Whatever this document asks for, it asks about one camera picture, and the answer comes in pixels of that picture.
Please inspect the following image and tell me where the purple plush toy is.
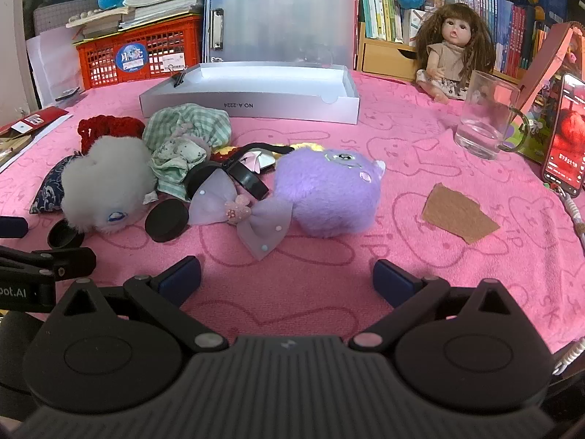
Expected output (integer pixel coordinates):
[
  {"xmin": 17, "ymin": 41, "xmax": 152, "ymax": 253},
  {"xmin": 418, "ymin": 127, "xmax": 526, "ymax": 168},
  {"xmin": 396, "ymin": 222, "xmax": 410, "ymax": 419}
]
[{"xmin": 273, "ymin": 146, "xmax": 386, "ymax": 237}]

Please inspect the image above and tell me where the small black cap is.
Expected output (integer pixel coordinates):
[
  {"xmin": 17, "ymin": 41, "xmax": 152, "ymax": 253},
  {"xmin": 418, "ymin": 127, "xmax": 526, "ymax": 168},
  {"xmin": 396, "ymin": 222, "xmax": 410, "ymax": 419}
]
[{"xmin": 47, "ymin": 219, "xmax": 85, "ymax": 248}]

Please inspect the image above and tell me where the beaded phone strap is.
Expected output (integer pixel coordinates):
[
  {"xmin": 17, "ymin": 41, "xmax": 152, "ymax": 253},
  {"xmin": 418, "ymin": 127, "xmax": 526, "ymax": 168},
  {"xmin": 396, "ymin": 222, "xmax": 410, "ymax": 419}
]
[{"xmin": 546, "ymin": 183, "xmax": 585, "ymax": 252}]

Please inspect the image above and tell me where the red knitted pouch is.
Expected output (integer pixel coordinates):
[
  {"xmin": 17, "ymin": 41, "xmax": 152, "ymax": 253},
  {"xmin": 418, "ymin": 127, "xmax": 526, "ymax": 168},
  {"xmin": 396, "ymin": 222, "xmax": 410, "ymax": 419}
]
[{"xmin": 77, "ymin": 116, "xmax": 146, "ymax": 154}]

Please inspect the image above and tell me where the black ring lid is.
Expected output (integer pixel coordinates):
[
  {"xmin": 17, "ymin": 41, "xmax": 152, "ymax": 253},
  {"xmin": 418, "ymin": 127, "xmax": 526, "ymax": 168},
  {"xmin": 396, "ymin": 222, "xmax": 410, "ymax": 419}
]
[{"xmin": 227, "ymin": 162, "xmax": 269, "ymax": 202}]

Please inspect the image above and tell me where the black binder clip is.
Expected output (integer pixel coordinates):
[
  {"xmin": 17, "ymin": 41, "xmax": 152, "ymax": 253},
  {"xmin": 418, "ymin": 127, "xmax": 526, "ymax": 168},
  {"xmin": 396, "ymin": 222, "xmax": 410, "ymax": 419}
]
[{"xmin": 167, "ymin": 65, "xmax": 190, "ymax": 89}]

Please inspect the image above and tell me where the lavender bow hair clip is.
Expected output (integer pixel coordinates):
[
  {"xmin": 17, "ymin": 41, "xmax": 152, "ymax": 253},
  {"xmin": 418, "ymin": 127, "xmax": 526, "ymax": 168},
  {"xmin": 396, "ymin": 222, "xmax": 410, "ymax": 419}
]
[{"xmin": 188, "ymin": 175, "xmax": 293, "ymax": 261}]

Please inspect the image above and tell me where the clear glass mug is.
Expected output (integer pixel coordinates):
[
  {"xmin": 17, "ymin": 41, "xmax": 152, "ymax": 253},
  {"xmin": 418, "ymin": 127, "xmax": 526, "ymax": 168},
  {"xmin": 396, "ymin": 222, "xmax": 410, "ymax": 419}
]
[{"xmin": 454, "ymin": 70, "xmax": 531, "ymax": 161}]

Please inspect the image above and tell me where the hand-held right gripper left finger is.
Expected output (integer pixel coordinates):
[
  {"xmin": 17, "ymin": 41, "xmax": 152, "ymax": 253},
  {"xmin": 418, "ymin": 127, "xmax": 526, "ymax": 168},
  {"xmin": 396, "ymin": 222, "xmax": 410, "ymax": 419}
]
[{"xmin": 59, "ymin": 256, "xmax": 229, "ymax": 354}]

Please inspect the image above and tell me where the blue patterned cloth pouch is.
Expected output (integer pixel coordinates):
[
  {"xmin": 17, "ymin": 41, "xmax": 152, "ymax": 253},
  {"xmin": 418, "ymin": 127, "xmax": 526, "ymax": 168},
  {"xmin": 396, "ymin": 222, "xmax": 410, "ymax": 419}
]
[{"xmin": 30, "ymin": 154, "xmax": 83, "ymax": 215}]

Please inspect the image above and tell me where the white coiled cord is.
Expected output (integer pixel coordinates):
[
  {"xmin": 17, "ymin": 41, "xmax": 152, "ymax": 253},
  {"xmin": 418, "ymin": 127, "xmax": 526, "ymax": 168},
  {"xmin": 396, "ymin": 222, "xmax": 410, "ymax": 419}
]
[{"xmin": 552, "ymin": 336, "xmax": 585, "ymax": 376}]

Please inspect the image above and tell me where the translucent plastic clipboard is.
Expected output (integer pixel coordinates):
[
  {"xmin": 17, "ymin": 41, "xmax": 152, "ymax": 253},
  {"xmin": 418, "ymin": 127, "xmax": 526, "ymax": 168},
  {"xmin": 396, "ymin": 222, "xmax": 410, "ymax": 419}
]
[{"xmin": 204, "ymin": 0, "xmax": 359, "ymax": 71}]

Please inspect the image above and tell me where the brown cardboard piece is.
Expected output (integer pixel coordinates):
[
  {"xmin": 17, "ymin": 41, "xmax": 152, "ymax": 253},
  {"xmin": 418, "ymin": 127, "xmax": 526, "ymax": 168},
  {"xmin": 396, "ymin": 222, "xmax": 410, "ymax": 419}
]
[{"xmin": 421, "ymin": 183, "xmax": 500, "ymax": 244}]

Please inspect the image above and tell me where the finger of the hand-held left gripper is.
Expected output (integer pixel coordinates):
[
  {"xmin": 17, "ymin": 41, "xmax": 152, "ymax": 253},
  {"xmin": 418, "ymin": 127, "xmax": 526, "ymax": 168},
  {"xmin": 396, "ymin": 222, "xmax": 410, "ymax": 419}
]
[
  {"xmin": 0, "ymin": 246, "xmax": 97, "ymax": 284},
  {"xmin": 0, "ymin": 217, "xmax": 29, "ymax": 239}
]

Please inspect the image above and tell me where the brown-haired doll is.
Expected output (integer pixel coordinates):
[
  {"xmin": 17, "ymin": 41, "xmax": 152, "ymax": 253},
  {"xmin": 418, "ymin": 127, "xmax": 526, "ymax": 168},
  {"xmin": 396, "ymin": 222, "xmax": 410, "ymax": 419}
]
[{"xmin": 414, "ymin": 3, "xmax": 497, "ymax": 104}]

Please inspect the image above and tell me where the smartphone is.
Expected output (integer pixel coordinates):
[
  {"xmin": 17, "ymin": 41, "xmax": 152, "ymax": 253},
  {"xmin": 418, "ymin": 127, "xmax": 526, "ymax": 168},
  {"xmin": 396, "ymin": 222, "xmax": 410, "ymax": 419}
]
[{"xmin": 541, "ymin": 73, "xmax": 585, "ymax": 197}]

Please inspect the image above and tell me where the red plastic crate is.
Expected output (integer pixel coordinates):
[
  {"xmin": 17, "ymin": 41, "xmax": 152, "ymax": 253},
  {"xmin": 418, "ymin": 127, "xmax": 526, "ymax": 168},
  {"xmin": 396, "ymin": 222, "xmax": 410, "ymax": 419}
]
[{"xmin": 75, "ymin": 15, "xmax": 203, "ymax": 91}]

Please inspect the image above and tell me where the red booklet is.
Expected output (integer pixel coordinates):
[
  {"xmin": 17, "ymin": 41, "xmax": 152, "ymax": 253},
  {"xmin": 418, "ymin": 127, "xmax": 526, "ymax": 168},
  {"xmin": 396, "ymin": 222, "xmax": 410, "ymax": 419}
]
[{"xmin": 0, "ymin": 106, "xmax": 69, "ymax": 137}]

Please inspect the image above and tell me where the pink printed towel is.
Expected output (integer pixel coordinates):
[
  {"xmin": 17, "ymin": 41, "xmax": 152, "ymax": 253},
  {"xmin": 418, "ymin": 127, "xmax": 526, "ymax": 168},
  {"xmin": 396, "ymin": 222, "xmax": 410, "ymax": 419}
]
[{"xmin": 0, "ymin": 71, "xmax": 585, "ymax": 357}]

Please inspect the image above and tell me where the row of upright books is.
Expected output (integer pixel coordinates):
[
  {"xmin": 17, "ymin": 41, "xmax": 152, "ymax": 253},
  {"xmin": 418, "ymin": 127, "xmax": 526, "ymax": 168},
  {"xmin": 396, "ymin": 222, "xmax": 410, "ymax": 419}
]
[{"xmin": 356, "ymin": 0, "xmax": 567, "ymax": 78}]

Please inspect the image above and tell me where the wooden drawer box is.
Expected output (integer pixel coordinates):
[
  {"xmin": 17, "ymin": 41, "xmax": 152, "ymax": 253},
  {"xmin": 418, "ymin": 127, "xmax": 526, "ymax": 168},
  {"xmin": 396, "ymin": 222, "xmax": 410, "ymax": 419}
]
[{"xmin": 356, "ymin": 23, "xmax": 522, "ymax": 85}]

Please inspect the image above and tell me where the colourful picture book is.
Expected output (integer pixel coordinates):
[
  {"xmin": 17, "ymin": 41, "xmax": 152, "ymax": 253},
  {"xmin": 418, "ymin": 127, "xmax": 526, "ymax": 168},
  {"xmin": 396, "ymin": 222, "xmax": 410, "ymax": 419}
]
[{"xmin": 503, "ymin": 103, "xmax": 551, "ymax": 163}]

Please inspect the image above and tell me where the green checked doll dress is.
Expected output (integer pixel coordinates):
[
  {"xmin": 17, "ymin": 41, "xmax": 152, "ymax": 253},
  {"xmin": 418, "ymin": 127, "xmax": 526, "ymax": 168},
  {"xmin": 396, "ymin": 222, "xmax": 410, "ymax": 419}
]
[{"xmin": 143, "ymin": 104, "xmax": 232, "ymax": 199}]

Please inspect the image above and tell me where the white paper sheet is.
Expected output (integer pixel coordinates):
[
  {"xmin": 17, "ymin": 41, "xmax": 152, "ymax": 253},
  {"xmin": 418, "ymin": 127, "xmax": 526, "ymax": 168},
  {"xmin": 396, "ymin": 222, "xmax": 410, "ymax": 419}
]
[{"xmin": 26, "ymin": 27, "xmax": 85, "ymax": 106}]

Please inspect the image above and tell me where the large black round lid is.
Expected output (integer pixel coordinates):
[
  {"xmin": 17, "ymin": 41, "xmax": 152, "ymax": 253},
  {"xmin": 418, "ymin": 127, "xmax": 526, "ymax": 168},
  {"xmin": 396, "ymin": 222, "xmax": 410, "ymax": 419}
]
[{"xmin": 145, "ymin": 200, "xmax": 189, "ymax": 243}]

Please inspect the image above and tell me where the pink cardboard stand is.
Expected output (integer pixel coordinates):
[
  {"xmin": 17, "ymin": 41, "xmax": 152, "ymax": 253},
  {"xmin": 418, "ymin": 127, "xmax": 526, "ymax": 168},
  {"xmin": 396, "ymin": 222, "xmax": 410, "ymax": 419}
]
[{"xmin": 518, "ymin": 22, "xmax": 585, "ymax": 115}]

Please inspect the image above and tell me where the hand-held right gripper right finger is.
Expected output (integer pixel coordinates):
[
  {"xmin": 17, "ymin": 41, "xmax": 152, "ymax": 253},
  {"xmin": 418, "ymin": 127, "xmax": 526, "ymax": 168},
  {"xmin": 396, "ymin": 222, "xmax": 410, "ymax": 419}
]
[{"xmin": 350, "ymin": 259, "xmax": 522, "ymax": 353}]

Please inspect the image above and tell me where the grey shallow cardboard box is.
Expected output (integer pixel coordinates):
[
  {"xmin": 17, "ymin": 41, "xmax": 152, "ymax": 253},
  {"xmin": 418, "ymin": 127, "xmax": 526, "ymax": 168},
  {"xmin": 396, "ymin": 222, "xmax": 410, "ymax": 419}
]
[{"xmin": 139, "ymin": 63, "xmax": 360, "ymax": 125}]

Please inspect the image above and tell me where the yellow knitted item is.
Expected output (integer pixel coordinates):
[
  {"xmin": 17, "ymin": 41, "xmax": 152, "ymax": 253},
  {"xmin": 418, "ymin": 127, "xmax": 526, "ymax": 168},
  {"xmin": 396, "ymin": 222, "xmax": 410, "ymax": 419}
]
[{"xmin": 215, "ymin": 143, "xmax": 326, "ymax": 162}]

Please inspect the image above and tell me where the grey fluffy plush toy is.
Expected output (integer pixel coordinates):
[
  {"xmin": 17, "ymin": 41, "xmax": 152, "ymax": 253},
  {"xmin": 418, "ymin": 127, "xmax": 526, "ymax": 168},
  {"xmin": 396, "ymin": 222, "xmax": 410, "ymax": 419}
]
[{"xmin": 61, "ymin": 135, "xmax": 158, "ymax": 235}]

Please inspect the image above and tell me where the stack of books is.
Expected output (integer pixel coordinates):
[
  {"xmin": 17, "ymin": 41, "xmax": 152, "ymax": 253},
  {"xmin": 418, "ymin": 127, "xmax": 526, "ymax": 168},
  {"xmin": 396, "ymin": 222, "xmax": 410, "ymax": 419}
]
[{"xmin": 66, "ymin": 0, "xmax": 206, "ymax": 40}]

